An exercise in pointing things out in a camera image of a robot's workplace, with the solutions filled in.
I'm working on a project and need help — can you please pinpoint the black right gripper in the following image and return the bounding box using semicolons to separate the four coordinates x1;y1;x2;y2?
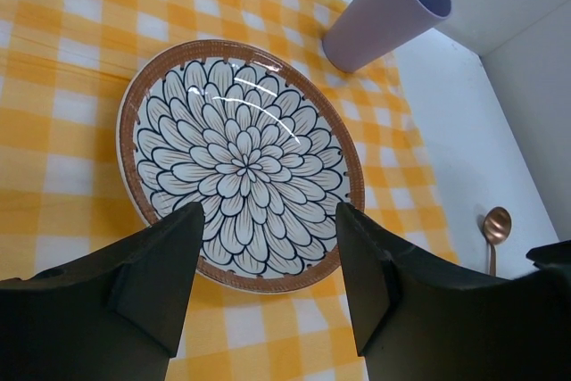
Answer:
526;240;571;272

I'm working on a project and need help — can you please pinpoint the patterned ceramic plate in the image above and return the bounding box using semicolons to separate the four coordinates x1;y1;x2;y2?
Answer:
116;40;365;294

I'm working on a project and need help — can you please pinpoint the lavender plastic cup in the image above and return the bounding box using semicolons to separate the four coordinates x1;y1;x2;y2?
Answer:
322;0;451;73

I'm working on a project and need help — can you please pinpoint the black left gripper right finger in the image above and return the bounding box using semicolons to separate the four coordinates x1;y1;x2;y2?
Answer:
335;203;570;380

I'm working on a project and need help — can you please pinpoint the copper long-handled spoon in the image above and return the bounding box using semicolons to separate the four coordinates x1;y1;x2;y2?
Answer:
482;206;512;277

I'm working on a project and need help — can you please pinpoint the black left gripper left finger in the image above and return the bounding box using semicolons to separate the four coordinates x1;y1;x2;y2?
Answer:
1;203;204;380

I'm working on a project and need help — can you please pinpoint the yellow white checkered cloth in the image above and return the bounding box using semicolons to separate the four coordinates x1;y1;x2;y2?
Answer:
1;0;454;380

